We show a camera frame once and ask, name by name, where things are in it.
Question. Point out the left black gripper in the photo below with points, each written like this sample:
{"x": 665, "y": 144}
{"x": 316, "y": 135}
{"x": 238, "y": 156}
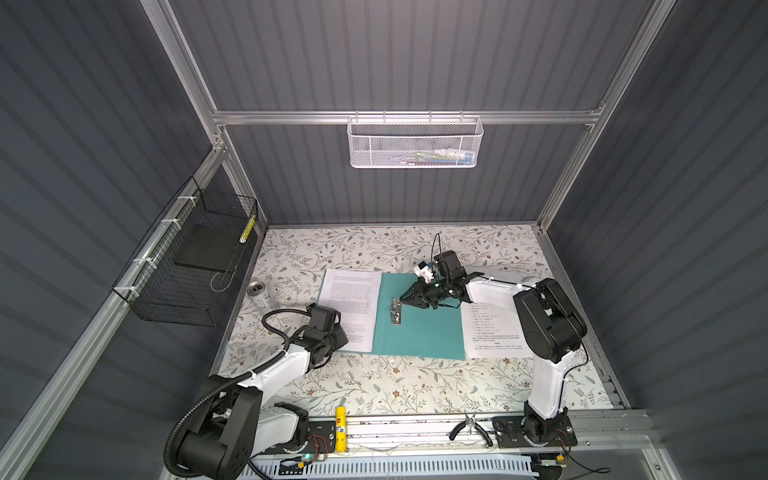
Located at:
{"x": 339, "y": 336}

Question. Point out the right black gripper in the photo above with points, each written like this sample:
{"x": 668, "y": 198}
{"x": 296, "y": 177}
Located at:
{"x": 419, "y": 288}

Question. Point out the teal paper folder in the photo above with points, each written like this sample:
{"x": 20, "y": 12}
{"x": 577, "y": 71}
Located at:
{"x": 429, "y": 333}

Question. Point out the printed English text sheet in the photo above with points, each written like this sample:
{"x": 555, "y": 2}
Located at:
{"x": 354, "y": 294}

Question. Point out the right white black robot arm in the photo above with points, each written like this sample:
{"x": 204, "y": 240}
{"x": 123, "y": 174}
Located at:
{"x": 552, "y": 328}

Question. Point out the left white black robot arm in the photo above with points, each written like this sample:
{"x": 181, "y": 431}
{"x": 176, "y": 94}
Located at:
{"x": 232, "y": 422}

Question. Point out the silver folder clip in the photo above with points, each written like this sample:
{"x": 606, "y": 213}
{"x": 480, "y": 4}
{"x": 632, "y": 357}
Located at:
{"x": 396, "y": 312}

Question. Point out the printed sheet with Chinese heading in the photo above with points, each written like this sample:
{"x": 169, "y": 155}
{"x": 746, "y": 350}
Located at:
{"x": 491, "y": 332}

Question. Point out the silver metal can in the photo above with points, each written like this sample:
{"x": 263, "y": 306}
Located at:
{"x": 259, "y": 296}

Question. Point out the yellow glue stick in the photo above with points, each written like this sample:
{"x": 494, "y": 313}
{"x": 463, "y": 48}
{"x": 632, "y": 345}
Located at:
{"x": 341, "y": 442}

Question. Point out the yellow marker in black basket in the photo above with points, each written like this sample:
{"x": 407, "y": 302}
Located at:
{"x": 247, "y": 230}

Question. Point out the pens in white basket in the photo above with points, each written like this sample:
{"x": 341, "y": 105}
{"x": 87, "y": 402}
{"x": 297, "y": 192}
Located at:
{"x": 440, "y": 157}

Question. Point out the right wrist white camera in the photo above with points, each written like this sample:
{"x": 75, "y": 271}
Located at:
{"x": 425, "y": 271}

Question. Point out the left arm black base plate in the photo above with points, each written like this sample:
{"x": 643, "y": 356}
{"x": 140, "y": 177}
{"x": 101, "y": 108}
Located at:
{"x": 321, "y": 439}

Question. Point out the black handled pliers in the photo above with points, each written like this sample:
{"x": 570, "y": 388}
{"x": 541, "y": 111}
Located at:
{"x": 470, "y": 424}

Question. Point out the white slotted cable duct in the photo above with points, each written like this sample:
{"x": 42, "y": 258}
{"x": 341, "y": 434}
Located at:
{"x": 392, "y": 467}

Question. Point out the black wire mesh basket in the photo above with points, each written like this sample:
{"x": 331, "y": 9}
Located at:
{"x": 191, "y": 268}

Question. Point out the white wire mesh basket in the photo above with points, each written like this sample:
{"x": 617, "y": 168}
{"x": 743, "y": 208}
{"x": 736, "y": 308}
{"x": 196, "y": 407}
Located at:
{"x": 380, "y": 142}

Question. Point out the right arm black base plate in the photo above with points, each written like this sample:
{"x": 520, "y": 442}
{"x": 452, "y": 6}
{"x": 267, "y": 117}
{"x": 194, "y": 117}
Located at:
{"x": 530, "y": 431}

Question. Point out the aluminium frame rails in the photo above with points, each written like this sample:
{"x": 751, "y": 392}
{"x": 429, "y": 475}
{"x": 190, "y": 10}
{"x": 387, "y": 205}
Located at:
{"x": 35, "y": 429}

